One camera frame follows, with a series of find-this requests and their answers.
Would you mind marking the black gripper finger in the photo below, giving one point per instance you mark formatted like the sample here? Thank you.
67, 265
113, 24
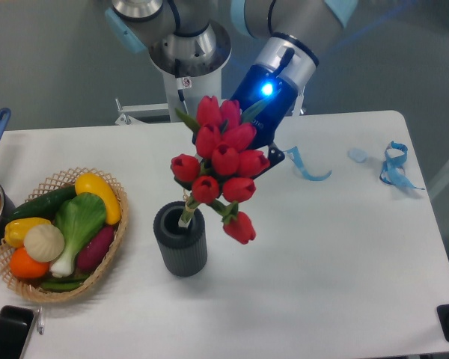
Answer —
275, 156

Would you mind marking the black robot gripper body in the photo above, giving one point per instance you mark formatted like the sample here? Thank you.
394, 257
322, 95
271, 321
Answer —
260, 84

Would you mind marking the red tulip bouquet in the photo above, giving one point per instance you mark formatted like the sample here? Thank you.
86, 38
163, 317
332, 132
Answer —
221, 173

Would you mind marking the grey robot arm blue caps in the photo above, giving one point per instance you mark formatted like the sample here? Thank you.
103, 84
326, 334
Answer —
189, 46

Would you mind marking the dark grey ribbed vase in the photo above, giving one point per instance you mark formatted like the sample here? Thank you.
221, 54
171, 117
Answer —
184, 250

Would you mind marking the curled blue tape strip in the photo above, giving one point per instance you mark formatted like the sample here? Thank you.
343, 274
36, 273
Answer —
295, 156

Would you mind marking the small blue tape piece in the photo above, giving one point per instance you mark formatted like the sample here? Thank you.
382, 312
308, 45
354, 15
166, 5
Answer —
357, 155

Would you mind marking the tangled blue tape strip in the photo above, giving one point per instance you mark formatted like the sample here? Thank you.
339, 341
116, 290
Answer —
392, 171

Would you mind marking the yellow squash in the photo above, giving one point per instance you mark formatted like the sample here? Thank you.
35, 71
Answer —
94, 184

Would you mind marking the green bok choy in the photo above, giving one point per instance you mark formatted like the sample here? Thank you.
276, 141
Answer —
79, 220

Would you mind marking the purple sweet potato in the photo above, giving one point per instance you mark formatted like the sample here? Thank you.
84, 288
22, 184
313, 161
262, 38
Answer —
93, 253

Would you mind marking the green cucumber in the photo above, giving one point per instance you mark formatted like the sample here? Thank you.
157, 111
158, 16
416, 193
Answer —
44, 206

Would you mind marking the green pea pods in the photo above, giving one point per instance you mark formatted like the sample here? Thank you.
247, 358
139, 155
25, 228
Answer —
64, 284

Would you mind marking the yellow bell pepper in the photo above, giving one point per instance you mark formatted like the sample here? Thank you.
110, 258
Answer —
16, 230

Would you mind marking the orange fruit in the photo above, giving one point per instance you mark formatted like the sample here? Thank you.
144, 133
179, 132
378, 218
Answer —
25, 267

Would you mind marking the clear pen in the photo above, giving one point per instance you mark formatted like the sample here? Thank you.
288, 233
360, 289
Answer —
40, 323

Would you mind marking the black smartphone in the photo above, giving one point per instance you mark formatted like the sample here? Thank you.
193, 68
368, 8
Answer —
15, 329

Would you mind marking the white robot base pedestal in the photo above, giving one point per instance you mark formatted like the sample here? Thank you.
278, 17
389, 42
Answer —
185, 92

